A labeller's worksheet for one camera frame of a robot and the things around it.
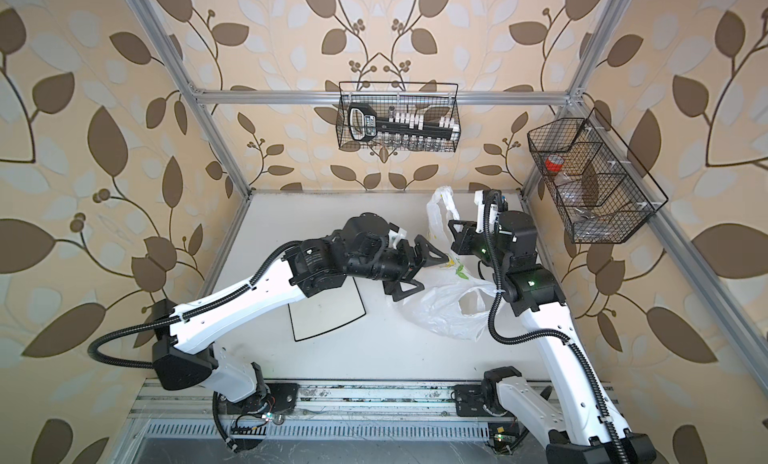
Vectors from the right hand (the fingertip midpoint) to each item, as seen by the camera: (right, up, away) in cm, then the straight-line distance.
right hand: (452, 225), depth 69 cm
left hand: (-4, -9, -12) cm, 16 cm away
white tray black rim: (-34, -26, +19) cm, 47 cm away
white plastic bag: (+1, -15, -1) cm, 15 cm away
